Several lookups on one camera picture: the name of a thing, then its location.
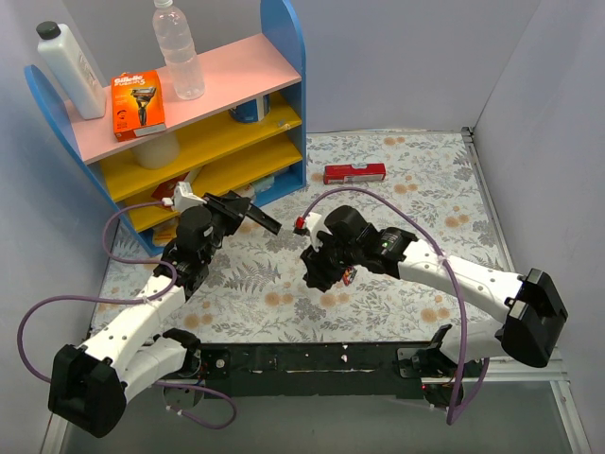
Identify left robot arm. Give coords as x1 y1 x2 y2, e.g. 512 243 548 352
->
48 192 253 438

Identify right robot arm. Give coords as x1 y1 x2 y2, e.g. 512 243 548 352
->
295 205 568 376

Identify green sponge pack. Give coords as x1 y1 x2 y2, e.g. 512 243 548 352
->
251 175 275 194

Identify red white book box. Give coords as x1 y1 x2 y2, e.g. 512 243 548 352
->
151 169 199 212

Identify yellow snack packet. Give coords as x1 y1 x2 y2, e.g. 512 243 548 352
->
151 218 179 247

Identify blue pink yellow shelf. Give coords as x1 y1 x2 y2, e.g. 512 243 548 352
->
24 1 306 254

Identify floral table mat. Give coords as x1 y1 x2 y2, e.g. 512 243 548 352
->
89 131 516 344

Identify white cylindrical container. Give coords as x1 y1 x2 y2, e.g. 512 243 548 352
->
131 132 181 170

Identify blue white can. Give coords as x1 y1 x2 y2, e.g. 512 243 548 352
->
229 95 270 124

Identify red toothpaste box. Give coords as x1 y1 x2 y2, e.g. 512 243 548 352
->
322 163 387 184

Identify orange razor box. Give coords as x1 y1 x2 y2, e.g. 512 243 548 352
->
111 70 166 142

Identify clear plastic water bottle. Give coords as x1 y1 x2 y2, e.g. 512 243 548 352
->
152 0 205 100

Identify white bottle black cap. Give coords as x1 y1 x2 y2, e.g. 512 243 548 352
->
36 21 106 120

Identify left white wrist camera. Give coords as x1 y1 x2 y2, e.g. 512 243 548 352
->
161 181 207 213

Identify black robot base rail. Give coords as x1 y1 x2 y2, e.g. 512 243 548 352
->
166 341 456 407

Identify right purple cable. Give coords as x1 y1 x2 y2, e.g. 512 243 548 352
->
302 186 491 426

